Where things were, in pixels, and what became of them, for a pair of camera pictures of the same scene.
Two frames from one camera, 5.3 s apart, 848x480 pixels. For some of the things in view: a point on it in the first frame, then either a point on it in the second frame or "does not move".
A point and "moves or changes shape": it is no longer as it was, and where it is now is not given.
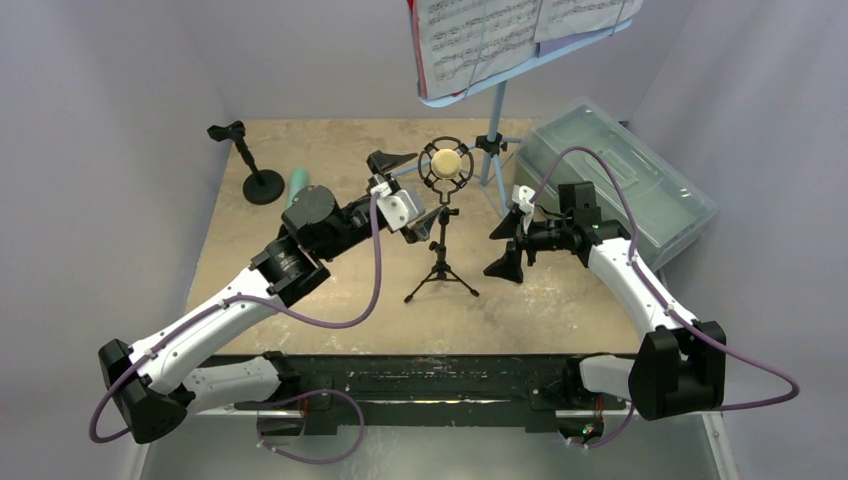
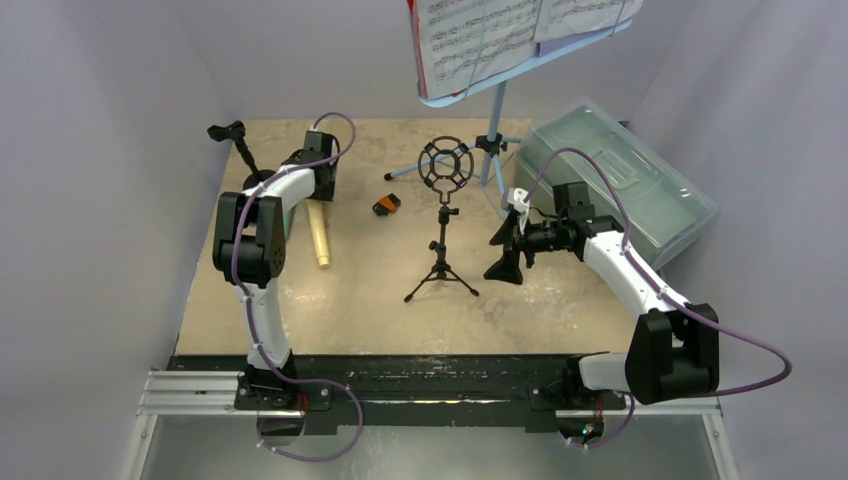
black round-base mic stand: [263, 186] does not move
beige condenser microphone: [445, 163] moves or changes shape
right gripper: [520, 235] does not move
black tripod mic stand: [445, 163] does not move
